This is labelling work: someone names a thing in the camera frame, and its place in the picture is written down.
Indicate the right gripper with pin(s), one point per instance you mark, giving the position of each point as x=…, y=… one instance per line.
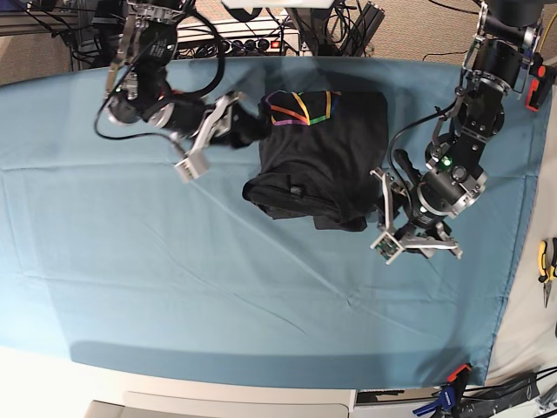
x=224, y=123

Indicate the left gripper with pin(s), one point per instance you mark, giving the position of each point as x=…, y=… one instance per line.
x=418, y=230

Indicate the black T-shirt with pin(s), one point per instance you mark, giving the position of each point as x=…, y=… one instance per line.
x=317, y=156

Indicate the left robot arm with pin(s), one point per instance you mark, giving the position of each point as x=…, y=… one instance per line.
x=504, y=45

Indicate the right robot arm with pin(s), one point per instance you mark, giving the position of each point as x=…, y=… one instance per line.
x=137, y=88

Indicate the white power strip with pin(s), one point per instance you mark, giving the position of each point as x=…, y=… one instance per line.
x=197, y=42

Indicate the teal table cloth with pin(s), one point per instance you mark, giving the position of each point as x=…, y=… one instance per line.
x=110, y=260

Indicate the blue clamp bottom right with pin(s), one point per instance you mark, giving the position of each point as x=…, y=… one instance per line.
x=449, y=396

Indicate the orange black clamp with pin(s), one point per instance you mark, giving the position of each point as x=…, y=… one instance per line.
x=541, y=84

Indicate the black bag bottom right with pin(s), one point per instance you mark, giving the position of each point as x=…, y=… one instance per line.
x=496, y=400

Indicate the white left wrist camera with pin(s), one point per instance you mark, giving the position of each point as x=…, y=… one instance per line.
x=388, y=247

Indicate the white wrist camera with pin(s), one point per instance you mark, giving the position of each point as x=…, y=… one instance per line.
x=192, y=166
x=388, y=247

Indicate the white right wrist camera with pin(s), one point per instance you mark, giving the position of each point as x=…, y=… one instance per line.
x=192, y=166

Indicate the yellow handled pliers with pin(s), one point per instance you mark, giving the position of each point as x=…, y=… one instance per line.
x=547, y=266

